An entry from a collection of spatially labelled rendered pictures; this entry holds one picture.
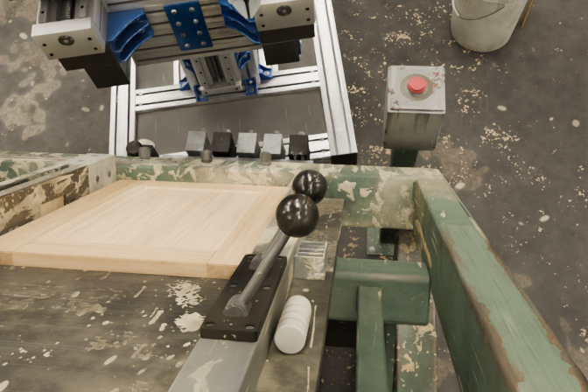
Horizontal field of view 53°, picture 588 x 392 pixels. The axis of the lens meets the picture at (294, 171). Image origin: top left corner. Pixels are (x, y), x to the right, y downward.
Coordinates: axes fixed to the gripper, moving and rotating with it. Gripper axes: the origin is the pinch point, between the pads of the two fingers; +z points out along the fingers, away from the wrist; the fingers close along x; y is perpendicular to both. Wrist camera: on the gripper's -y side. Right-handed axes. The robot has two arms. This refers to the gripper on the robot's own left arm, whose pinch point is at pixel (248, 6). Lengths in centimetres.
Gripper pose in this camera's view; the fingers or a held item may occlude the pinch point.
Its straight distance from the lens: 86.6
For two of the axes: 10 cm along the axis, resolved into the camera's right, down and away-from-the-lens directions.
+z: 1.1, 8.0, 5.9
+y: 0.3, 5.9, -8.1
